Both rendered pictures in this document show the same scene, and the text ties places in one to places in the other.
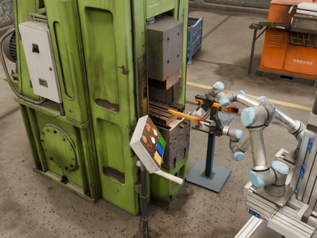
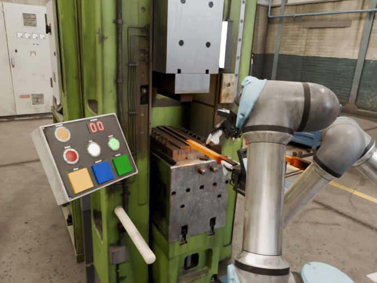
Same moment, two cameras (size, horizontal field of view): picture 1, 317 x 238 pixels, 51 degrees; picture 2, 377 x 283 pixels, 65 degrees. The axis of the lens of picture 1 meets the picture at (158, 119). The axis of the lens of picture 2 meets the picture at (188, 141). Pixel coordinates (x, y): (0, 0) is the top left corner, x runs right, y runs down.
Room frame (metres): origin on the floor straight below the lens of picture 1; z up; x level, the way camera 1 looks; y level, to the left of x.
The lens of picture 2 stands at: (1.14, -0.75, 1.48)
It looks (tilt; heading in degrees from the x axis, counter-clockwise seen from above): 17 degrees down; 25
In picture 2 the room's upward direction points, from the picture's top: 3 degrees clockwise
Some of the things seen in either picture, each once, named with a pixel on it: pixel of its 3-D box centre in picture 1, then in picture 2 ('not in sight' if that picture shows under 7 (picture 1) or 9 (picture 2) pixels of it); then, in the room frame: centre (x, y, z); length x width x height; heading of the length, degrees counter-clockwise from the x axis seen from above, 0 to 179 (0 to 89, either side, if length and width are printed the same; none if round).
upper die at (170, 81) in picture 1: (151, 74); (173, 78); (2.60, 0.05, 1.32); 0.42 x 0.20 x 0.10; 56
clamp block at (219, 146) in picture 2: (176, 107); (210, 146); (2.66, -0.17, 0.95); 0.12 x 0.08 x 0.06; 56
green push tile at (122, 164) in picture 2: (161, 142); (122, 165); (2.05, -0.02, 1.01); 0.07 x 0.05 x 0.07; 171
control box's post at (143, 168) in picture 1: (144, 193); (88, 258); (1.98, 0.12, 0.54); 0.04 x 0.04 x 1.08; 56
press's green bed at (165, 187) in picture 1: (155, 168); (174, 242); (2.65, 0.03, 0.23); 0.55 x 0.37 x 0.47; 56
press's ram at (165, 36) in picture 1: (154, 45); (182, 32); (2.63, 0.03, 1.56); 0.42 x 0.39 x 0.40; 56
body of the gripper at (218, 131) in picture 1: (216, 128); (244, 177); (2.27, -0.48, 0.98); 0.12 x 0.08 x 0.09; 56
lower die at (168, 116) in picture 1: (152, 111); (171, 141); (2.60, 0.05, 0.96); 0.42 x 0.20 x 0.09; 56
